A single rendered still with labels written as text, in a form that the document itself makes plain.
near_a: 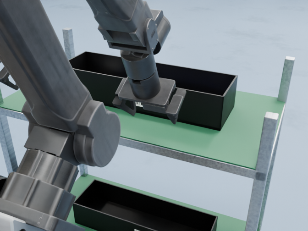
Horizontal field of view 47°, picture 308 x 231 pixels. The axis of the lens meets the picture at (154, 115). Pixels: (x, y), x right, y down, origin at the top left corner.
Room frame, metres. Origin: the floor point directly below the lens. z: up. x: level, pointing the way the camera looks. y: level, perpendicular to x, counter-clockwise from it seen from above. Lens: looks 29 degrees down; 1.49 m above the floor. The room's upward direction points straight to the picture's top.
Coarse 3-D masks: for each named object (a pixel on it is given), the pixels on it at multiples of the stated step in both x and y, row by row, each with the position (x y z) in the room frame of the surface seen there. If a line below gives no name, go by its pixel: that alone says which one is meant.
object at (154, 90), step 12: (156, 72) 0.62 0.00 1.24; (132, 84) 0.61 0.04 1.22; (144, 84) 0.60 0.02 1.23; (156, 84) 0.62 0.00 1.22; (168, 84) 0.65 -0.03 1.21; (120, 96) 0.64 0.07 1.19; (132, 96) 0.63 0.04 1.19; (144, 96) 0.62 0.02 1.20; (156, 96) 0.62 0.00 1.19; (168, 96) 0.62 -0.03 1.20
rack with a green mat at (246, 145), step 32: (64, 32) 1.44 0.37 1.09; (288, 64) 1.09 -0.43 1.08; (0, 96) 1.07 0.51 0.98; (256, 96) 1.13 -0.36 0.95; (0, 128) 1.06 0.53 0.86; (128, 128) 0.91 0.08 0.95; (160, 128) 0.91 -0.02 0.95; (192, 128) 0.91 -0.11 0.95; (224, 128) 0.91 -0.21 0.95; (256, 128) 0.91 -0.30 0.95; (192, 160) 0.78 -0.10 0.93; (224, 160) 0.75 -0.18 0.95; (256, 160) 0.75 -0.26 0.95; (256, 192) 0.71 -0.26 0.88; (224, 224) 1.12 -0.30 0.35; (256, 224) 0.70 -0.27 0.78
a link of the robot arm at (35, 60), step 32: (0, 0) 0.31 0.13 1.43; (32, 0) 0.34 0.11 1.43; (0, 32) 0.32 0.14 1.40; (32, 32) 0.34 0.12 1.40; (32, 64) 0.33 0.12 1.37; (64, 64) 0.38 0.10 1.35; (32, 96) 0.36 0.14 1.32; (64, 96) 0.37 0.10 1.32; (32, 128) 0.41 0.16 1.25; (64, 128) 0.37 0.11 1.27; (96, 128) 0.38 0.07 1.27; (96, 160) 0.38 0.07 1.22
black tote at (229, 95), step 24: (96, 72) 1.26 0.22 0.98; (120, 72) 1.22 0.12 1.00; (168, 72) 1.14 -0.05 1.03; (192, 72) 1.11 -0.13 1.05; (216, 72) 1.07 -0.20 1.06; (96, 96) 1.07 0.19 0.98; (192, 96) 0.93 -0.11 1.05; (216, 96) 0.90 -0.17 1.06; (192, 120) 0.93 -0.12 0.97; (216, 120) 0.90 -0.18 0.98
